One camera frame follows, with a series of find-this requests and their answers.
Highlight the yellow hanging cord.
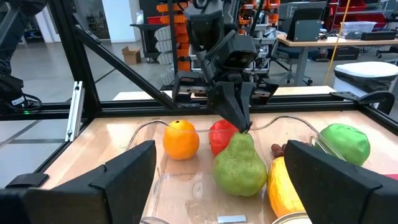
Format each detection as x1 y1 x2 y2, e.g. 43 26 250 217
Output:
323 0 352 87

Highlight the green apple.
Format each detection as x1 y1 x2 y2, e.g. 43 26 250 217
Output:
318 123 372 167

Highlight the wire rack with red bins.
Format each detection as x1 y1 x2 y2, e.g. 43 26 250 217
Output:
327 0 398 31

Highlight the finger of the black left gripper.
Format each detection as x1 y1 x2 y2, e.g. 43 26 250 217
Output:
241 82 256 130
208 81 249 132

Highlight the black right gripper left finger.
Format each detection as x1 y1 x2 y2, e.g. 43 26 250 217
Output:
0 139 157 224

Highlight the green pear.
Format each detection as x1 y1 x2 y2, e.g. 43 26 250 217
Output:
213 131 268 198

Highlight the clear storage tote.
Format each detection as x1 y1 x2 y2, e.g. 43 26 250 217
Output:
340 21 377 40

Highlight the wooden desk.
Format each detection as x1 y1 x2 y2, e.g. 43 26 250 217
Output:
275 33 398 87

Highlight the flat black box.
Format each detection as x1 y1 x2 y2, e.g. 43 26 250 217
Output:
359 30 398 42

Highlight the white lidded trash can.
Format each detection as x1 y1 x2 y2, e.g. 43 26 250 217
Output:
333 60 398 98

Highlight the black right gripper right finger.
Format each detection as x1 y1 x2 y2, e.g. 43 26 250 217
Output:
284 139 398 224

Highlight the silver frame bracket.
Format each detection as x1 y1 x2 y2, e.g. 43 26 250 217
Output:
64 80 85 142

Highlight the cardboard box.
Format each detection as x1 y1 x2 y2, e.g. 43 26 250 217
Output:
121 45 142 66

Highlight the black table clamp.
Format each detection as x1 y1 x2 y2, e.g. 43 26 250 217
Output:
329 90 396 115
5 172 50 189

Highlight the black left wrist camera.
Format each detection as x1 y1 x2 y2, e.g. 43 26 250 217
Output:
204 30 259 79

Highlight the orange fruit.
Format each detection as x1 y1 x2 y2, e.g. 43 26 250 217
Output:
162 119 201 161

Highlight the shelf with orange bins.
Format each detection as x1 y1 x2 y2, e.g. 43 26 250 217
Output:
129 0 280 91

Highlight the dark red grape bunch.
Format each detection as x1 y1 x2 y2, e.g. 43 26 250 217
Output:
270 142 285 159

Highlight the grey desk monitor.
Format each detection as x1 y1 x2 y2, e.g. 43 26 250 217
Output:
285 1 328 43

